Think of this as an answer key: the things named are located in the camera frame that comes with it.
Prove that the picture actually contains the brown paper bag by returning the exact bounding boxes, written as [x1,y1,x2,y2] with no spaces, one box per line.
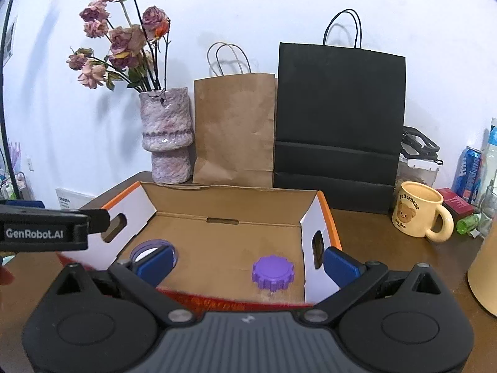
[193,42,277,188]

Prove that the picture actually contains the beige cylinder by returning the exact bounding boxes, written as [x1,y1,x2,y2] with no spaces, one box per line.
[467,223,497,317]

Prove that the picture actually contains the cream bear mug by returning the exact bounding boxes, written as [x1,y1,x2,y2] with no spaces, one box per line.
[391,181,454,244]

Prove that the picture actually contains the black paper bag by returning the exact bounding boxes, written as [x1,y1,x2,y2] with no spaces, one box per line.
[273,8,407,214]

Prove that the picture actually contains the metal storage rack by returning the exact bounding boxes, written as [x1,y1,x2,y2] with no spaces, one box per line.
[0,140,27,203]

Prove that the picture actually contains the black light stand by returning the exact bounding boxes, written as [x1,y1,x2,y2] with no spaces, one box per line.
[0,0,24,199]

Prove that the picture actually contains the red and white cardboard box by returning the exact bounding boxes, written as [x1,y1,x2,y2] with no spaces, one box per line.
[58,181,343,312]

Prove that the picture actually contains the clear tape roll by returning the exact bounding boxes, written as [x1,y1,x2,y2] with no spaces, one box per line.
[130,239,178,276]

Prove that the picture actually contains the purple plastic item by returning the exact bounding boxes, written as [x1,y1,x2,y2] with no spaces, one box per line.
[8,142,22,172]

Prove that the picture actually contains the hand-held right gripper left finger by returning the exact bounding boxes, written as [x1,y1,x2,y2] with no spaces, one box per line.
[56,246,195,325]

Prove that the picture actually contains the pink marbled ceramic vase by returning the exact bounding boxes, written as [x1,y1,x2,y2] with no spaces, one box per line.
[139,87,194,184]

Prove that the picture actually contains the clear drinking glass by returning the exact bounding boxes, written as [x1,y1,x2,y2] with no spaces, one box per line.
[478,186,497,237]

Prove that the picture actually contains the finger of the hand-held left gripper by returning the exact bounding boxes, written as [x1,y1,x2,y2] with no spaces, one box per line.
[0,206,110,235]
[0,200,46,209]

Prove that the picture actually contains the dark red small box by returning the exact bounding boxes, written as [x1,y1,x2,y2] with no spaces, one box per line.
[435,187,475,218]

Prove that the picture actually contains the clear water bottle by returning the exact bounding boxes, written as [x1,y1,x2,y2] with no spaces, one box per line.
[481,117,497,187]

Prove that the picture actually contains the clear container with black clips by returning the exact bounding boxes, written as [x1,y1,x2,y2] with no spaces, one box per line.
[396,126,443,189]

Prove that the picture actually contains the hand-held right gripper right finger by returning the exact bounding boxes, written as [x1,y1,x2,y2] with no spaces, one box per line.
[303,246,441,325]

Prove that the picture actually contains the small green bottle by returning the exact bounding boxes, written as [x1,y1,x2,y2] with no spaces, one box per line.
[456,214,482,235]

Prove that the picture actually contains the purple ribbed lid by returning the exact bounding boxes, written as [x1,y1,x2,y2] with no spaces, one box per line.
[252,255,294,291]

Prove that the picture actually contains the dried pink flowers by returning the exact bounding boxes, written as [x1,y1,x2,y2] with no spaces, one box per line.
[67,0,171,94]

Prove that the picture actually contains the blue drink can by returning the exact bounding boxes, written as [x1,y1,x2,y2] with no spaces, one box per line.
[451,146,484,205]

